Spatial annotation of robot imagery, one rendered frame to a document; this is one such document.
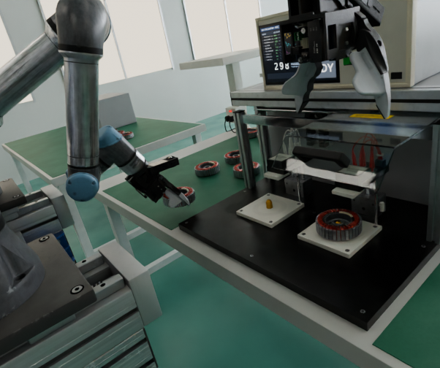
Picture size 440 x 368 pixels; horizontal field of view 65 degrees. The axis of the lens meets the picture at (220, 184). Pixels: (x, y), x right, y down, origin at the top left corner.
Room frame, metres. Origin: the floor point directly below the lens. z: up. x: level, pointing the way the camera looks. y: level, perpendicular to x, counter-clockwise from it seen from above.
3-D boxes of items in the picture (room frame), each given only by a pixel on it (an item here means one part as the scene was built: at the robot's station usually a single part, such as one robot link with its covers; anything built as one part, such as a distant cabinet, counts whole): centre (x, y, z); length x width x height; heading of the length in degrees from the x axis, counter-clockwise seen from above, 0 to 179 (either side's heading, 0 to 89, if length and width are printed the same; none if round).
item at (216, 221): (0.86, -0.22, 0.76); 0.64 x 0.47 x 0.02; 35
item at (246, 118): (0.90, -0.29, 1.03); 0.62 x 0.01 x 0.03; 35
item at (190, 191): (1.09, 0.15, 0.82); 0.11 x 0.11 x 0.04
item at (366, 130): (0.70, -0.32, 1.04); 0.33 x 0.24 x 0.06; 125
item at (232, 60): (1.92, -0.16, 0.98); 0.37 x 0.35 x 0.46; 35
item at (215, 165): (1.45, 0.04, 0.77); 0.11 x 0.11 x 0.04
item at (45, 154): (2.90, 1.00, 0.38); 1.85 x 1.10 x 0.75; 35
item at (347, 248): (0.75, -0.28, 0.78); 0.15 x 0.15 x 0.01; 35
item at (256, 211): (0.95, -0.14, 0.78); 0.15 x 0.15 x 0.01; 35
